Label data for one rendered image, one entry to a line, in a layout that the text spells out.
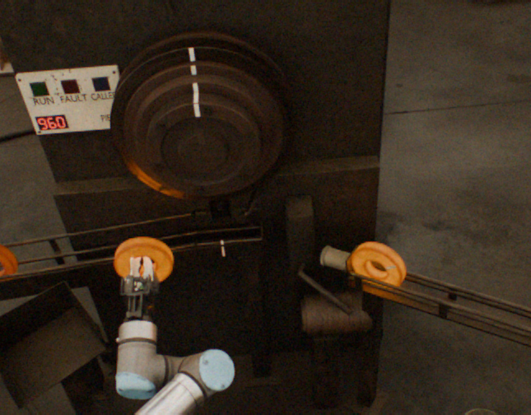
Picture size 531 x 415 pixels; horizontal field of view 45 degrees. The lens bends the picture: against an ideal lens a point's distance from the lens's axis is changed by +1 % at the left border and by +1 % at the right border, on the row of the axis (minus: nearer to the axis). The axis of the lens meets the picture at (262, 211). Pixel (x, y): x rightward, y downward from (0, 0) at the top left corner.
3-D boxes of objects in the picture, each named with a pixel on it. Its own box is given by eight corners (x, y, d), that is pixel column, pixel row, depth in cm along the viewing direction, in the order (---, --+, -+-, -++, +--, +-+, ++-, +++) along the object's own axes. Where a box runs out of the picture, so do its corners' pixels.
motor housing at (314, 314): (303, 382, 235) (299, 286, 199) (364, 377, 235) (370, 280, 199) (307, 414, 225) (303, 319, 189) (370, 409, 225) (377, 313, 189)
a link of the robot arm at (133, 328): (159, 348, 159) (120, 351, 159) (160, 329, 161) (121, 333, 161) (152, 335, 151) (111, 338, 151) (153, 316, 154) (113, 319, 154)
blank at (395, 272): (374, 286, 189) (370, 293, 187) (346, 245, 185) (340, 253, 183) (416, 279, 177) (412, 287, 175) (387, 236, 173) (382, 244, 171)
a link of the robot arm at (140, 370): (147, 403, 154) (108, 398, 149) (149, 352, 161) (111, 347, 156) (165, 392, 148) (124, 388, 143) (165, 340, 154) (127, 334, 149)
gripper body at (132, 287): (151, 271, 159) (149, 316, 153) (157, 285, 167) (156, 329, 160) (120, 273, 159) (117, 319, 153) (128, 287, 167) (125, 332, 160)
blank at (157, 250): (106, 242, 168) (104, 251, 165) (163, 230, 166) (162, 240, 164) (127, 281, 178) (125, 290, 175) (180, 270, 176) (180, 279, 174)
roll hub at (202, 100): (158, 188, 169) (137, 97, 151) (263, 179, 169) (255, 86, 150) (156, 202, 165) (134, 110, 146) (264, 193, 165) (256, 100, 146)
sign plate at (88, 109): (38, 130, 178) (16, 72, 166) (132, 123, 178) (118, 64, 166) (36, 135, 176) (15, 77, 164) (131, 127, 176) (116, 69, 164)
